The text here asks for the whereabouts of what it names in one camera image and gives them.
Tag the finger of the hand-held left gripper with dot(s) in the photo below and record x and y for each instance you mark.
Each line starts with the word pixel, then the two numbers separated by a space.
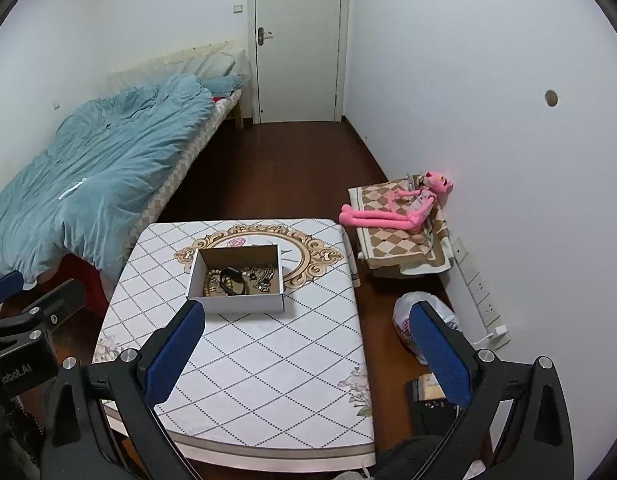
pixel 3 287
pixel 58 305

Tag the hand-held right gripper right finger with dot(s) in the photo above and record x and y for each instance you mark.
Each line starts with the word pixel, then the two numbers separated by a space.
pixel 438 355

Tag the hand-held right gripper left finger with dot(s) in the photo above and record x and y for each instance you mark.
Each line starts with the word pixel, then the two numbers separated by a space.
pixel 172 347

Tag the white cardboard box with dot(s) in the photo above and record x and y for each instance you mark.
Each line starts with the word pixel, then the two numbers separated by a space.
pixel 238 305

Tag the black smart band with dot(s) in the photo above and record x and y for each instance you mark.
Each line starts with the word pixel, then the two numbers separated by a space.
pixel 233 274

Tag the small beige box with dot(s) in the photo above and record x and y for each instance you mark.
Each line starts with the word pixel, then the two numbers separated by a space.
pixel 428 385

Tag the white plastic bag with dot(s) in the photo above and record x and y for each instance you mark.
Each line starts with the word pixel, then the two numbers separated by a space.
pixel 402 322

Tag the black stand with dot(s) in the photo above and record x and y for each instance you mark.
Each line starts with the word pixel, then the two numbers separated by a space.
pixel 433 417

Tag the white charger plug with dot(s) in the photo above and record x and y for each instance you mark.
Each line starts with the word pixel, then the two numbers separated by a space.
pixel 499 333

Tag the white diamond-patterned tablecloth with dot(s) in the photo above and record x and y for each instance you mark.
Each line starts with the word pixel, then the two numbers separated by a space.
pixel 268 360

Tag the dark fleece garment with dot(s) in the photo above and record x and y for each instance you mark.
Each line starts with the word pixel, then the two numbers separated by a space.
pixel 418 460

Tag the brown checkered folded blanket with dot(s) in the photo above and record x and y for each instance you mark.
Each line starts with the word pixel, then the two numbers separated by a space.
pixel 388 250

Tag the pink plush toy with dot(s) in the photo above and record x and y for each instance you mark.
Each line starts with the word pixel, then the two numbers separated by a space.
pixel 413 217

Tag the blue duvet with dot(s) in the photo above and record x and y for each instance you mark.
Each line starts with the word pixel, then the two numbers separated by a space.
pixel 98 160

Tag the bed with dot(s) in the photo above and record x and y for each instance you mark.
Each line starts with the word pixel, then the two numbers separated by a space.
pixel 188 170

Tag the teal pillow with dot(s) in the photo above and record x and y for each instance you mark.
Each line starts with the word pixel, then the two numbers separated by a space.
pixel 226 84

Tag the white patterned pillow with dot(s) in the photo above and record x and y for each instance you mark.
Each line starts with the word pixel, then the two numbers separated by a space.
pixel 213 65

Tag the white door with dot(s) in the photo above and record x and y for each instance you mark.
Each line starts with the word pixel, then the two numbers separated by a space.
pixel 298 35

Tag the white wall socket strip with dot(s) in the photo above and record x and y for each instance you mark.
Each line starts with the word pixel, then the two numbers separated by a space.
pixel 476 285

